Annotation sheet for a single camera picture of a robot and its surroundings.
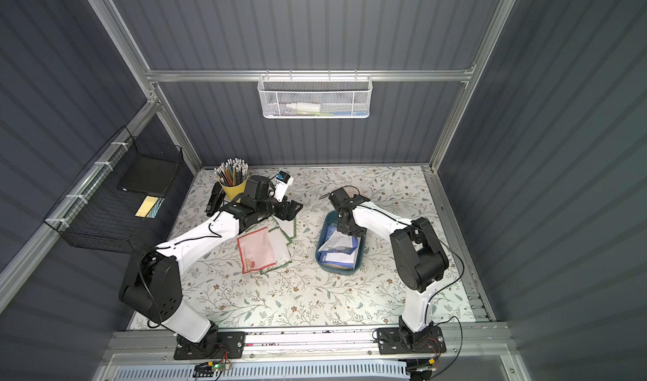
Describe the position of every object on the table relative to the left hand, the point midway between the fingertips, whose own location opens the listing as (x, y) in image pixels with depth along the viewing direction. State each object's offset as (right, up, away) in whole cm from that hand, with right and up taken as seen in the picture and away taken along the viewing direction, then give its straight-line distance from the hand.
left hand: (296, 202), depth 86 cm
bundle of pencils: (-27, +11, +12) cm, 31 cm away
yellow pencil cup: (-26, +4, +12) cm, 29 cm away
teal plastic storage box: (+13, -7, +11) cm, 18 cm away
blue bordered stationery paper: (+15, -16, +2) cm, 22 cm away
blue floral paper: (+15, -21, +3) cm, 26 cm away
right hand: (+19, -11, +8) cm, 24 cm away
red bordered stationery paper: (-16, -19, +8) cm, 26 cm away
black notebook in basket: (-50, +9, -2) cm, 51 cm away
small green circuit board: (-24, -48, -14) cm, 55 cm away
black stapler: (-37, 0, +19) cm, 41 cm away
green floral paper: (-8, -16, +10) cm, 20 cm away
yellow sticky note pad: (-44, -1, -11) cm, 45 cm away
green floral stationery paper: (-5, -11, +14) cm, 18 cm away
